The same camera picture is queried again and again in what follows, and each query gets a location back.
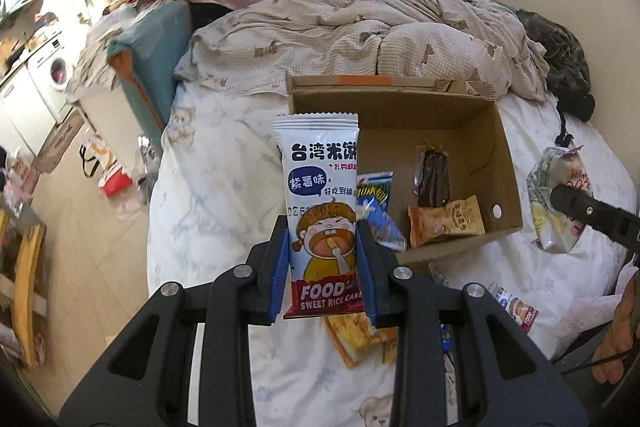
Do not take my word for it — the white red large snack bag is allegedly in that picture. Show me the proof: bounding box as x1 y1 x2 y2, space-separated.
526 146 592 254

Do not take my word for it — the yellow brown cracker packet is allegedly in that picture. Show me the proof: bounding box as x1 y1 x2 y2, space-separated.
323 313 398 369

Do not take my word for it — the orange biscuit packet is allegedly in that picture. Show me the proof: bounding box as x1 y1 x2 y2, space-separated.
408 195 486 248

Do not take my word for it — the dark brown snack packet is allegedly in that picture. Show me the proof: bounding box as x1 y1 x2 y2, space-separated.
414 144 450 208

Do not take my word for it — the blue milk candy bag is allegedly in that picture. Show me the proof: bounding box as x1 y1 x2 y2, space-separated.
356 171 407 251

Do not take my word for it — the white rice cake packet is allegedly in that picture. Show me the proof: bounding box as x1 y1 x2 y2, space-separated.
273 113 363 319

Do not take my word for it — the person's right hand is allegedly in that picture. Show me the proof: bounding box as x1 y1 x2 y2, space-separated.
592 275 639 385

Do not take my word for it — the small cartoon snack packet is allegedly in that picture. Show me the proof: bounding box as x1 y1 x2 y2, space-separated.
491 286 538 333

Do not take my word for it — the camouflage jacket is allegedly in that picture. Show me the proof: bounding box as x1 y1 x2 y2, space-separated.
516 10 596 147

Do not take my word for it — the wooden yellow chair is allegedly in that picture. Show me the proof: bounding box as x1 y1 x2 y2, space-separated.
1 206 48 367

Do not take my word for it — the red white bag on floor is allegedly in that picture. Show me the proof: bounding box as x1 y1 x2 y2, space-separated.
98 161 134 198

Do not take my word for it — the white floral bed sheet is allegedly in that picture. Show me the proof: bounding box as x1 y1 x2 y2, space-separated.
148 82 634 426

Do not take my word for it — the brown cardboard box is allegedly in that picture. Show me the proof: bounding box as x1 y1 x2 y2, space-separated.
288 75 523 265

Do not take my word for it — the brown floor mat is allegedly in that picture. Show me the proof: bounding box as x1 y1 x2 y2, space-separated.
32 108 86 173

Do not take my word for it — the white kitchen cabinet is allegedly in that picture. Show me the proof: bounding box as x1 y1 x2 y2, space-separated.
1 66 56 156

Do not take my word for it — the beige checked bear duvet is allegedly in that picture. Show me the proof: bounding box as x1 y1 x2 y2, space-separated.
174 0 550 102

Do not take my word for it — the white washing machine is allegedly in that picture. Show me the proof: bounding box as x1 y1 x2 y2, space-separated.
26 32 74 124

